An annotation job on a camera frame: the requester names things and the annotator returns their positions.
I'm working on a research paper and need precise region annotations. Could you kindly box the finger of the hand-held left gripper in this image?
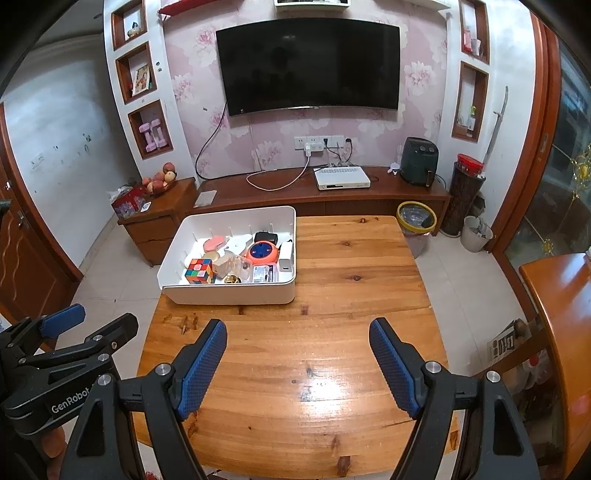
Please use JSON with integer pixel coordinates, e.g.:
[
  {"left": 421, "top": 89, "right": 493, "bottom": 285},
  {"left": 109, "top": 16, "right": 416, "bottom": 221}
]
[
  {"left": 21, "top": 313, "right": 139, "bottom": 393},
  {"left": 0, "top": 304, "right": 86, "bottom": 365}
]

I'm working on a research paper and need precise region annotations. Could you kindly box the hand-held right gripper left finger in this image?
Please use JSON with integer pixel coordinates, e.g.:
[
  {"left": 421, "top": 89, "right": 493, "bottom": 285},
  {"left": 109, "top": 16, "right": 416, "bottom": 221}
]
[{"left": 60, "top": 318, "right": 228, "bottom": 480}]

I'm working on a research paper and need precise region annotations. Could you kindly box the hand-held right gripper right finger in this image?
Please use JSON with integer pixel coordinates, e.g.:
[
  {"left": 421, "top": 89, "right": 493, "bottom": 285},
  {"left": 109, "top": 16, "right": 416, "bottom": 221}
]
[{"left": 368, "top": 318, "right": 541, "bottom": 480}]

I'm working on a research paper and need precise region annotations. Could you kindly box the white plastic storage bin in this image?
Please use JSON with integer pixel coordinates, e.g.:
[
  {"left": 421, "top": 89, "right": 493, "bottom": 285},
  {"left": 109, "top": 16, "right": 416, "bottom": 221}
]
[{"left": 158, "top": 205, "right": 297, "bottom": 305}]

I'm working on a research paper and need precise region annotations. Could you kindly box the colourful puzzle cube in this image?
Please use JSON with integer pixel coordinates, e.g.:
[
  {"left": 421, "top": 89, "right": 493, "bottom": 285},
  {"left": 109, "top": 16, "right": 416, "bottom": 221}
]
[{"left": 185, "top": 258, "right": 215, "bottom": 285}]

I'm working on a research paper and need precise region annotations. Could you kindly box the clear labelled plastic case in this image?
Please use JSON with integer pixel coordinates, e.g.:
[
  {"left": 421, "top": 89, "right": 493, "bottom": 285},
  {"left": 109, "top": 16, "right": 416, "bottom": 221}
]
[{"left": 249, "top": 264, "right": 280, "bottom": 284}]

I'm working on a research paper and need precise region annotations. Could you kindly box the white handheld tool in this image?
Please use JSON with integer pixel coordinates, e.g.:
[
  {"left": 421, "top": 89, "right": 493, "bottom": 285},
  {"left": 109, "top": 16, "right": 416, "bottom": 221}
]
[{"left": 224, "top": 233, "right": 252, "bottom": 256}]

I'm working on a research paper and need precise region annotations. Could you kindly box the orange round reel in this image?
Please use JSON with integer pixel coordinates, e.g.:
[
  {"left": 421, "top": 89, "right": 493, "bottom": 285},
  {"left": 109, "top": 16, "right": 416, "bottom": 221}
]
[{"left": 246, "top": 240, "right": 282, "bottom": 266}]

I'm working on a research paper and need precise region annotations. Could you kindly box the white charger block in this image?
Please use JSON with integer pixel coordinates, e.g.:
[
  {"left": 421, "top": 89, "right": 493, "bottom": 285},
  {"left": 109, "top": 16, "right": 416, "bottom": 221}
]
[{"left": 277, "top": 241, "right": 294, "bottom": 275}]

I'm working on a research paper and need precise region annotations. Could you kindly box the brown wooden door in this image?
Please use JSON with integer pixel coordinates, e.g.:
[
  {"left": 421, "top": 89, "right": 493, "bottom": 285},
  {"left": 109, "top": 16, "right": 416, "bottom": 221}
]
[{"left": 0, "top": 104, "right": 84, "bottom": 319}]

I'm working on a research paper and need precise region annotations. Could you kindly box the small wooden side cabinet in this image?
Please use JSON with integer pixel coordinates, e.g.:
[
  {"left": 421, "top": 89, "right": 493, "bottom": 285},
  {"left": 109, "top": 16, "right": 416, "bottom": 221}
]
[{"left": 117, "top": 178, "right": 198, "bottom": 267}]

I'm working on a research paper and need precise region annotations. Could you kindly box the printed cardboard box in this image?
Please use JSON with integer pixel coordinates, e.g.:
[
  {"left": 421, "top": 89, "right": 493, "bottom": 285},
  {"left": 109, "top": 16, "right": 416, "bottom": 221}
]
[{"left": 487, "top": 320, "right": 529, "bottom": 361}]

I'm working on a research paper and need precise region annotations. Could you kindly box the red tissue box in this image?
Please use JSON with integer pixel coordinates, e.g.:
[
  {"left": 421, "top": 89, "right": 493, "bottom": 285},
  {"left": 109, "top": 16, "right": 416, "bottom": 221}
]
[{"left": 110, "top": 182, "right": 148, "bottom": 219}]

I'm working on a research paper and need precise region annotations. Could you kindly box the white bucket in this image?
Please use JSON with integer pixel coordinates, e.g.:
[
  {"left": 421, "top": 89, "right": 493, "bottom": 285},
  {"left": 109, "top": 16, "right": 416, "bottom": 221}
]
[{"left": 461, "top": 215, "right": 494, "bottom": 254}]

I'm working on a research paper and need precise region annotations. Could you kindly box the yellow trash bin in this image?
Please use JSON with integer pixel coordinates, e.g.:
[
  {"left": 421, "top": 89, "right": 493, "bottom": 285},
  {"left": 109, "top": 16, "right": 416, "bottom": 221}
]
[{"left": 397, "top": 200, "right": 438, "bottom": 259}]

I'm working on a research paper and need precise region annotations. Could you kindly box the bowl of peaches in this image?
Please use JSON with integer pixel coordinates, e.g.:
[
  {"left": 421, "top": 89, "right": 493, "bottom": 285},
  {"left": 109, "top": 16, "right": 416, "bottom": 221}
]
[{"left": 141, "top": 161, "right": 178, "bottom": 195}]

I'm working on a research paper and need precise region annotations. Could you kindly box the long wooden television cabinet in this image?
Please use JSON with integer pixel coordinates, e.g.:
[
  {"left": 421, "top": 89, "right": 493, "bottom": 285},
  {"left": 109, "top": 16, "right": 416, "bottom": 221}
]
[{"left": 196, "top": 165, "right": 452, "bottom": 217}]

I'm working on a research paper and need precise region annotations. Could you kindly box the dark tall canister red lid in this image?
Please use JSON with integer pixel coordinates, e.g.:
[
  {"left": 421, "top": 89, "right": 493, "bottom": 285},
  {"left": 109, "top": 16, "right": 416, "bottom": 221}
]
[{"left": 441, "top": 154, "right": 485, "bottom": 237}]

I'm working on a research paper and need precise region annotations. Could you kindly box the white set-top box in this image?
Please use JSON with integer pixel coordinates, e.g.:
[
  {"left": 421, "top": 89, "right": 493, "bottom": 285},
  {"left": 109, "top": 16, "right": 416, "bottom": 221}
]
[{"left": 314, "top": 166, "right": 372, "bottom": 191}]

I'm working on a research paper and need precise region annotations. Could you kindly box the dark green air fryer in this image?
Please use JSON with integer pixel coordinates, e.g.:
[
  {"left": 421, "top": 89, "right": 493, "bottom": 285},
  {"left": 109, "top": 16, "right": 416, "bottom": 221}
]
[{"left": 399, "top": 137, "right": 439, "bottom": 188}]

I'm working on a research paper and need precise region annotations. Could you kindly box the sheathed sword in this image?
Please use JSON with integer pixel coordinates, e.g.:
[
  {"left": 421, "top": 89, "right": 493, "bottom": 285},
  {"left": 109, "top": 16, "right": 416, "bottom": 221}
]
[{"left": 480, "top": 86, "right": 509, "bottom": 162}]

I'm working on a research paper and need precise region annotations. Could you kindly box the black flat television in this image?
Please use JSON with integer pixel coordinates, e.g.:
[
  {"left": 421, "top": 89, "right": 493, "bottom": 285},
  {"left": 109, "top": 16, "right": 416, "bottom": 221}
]
[{"left": 215, "top": 19, "right": 402, "bottom": 117}]

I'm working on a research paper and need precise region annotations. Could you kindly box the black television cable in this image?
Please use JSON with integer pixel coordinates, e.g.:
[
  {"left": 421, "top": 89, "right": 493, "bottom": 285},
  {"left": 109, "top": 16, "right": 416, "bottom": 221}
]
[{"left": 195, "top": 104, "right": 229, "bottom": 178}]

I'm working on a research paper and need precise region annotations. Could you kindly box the white cable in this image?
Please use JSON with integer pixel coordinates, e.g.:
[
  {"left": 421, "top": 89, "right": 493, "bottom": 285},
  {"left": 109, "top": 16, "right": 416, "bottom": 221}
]
[{"left": 246, "top": 150, "right": 312, "bottom": 191}]

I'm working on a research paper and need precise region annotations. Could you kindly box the white wall socket strip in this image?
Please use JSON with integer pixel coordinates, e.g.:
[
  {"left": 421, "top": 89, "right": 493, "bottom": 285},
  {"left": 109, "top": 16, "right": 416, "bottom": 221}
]
[{"left": 294, "top": 135, "right": 346, "bottom": 151}]

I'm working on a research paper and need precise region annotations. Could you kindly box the photo frame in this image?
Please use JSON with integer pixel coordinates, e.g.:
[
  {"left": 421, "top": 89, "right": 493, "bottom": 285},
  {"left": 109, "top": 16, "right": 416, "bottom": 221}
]
[{"left": 131, "top": 65, "right": 153, "bottom": 97}]

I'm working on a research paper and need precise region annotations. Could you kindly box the red wall shelf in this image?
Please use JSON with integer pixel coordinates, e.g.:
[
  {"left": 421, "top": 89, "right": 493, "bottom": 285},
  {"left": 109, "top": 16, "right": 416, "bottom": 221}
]
[{"left": 158, "top": 0, "right": 218, "bottom": 17}]

